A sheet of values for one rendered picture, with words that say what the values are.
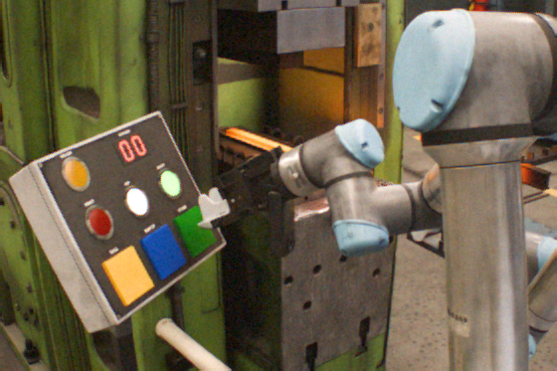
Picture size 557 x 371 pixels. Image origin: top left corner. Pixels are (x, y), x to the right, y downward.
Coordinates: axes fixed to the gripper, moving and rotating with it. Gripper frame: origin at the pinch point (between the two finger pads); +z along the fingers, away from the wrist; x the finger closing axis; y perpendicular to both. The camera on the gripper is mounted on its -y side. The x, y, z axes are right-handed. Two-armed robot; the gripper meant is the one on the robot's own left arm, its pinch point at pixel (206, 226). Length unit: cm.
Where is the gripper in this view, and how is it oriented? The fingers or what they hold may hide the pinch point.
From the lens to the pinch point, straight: 118.2
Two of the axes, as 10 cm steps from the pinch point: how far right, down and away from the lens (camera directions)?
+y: -4.5, -8.9, -0.7
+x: -4.3, 2.8, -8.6
